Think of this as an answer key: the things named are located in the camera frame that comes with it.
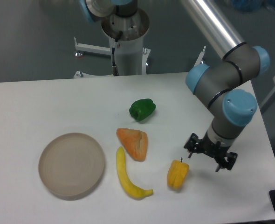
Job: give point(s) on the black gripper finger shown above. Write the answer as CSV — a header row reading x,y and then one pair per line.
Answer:
x,y
226,161
191,144

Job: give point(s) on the blue plastic bag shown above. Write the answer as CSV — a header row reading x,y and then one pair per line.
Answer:
x,y
248,6

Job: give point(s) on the orange bell pepper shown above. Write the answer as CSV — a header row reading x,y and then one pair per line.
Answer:
x,y
134,141

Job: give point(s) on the yellow bell pepper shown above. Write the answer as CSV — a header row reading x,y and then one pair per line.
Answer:
x,y
177,173

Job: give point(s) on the green bell pepper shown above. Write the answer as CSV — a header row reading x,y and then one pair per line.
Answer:
x,y
141,109

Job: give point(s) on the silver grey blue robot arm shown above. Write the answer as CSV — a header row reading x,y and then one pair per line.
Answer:
x,y
217,88

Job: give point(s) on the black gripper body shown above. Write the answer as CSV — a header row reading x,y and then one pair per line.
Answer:
x,y
212,149

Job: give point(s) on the long yellow chili pepper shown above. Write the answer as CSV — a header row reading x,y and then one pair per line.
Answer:
x,y
130,189

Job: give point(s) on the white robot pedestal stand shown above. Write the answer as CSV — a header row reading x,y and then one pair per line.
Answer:
x,y
126,42

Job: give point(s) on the beige round plate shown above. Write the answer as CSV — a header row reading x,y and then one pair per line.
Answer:
x,y
71,166

